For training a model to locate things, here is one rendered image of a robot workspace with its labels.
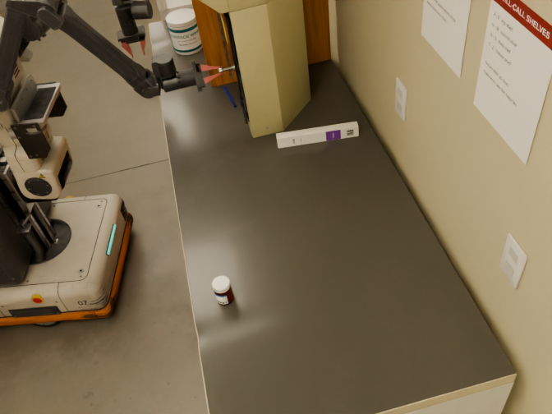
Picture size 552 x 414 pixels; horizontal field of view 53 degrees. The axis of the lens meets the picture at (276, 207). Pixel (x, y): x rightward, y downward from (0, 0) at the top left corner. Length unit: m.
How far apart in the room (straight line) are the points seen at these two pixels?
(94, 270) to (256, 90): 1.21
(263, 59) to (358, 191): 0.51
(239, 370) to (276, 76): 0.93
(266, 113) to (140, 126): 1.98
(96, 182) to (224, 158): 1.69
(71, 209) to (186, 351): 0.94
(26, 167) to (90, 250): 0.56
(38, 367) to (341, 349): 1.72
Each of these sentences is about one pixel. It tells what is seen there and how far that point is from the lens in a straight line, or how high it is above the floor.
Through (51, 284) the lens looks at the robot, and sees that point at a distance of 2.67.
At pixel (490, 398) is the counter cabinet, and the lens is 1.49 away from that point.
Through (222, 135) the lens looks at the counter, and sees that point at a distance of 2.00.
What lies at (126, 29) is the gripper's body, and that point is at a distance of 2.18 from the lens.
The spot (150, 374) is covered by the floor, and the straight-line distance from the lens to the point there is 2.57.
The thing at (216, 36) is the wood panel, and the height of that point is 1.15.
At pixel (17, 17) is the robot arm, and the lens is 1.79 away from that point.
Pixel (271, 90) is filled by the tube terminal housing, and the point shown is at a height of 1.12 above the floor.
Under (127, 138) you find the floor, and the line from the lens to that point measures 3.73.
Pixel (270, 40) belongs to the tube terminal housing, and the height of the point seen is 1.29.
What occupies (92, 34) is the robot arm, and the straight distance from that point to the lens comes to 1.80.
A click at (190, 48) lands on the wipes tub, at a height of 0.97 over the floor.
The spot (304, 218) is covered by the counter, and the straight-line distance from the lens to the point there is 1.66.
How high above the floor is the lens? 2.17
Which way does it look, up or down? 46 degrees down
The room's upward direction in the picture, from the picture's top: 10 degrees counter-clockwise
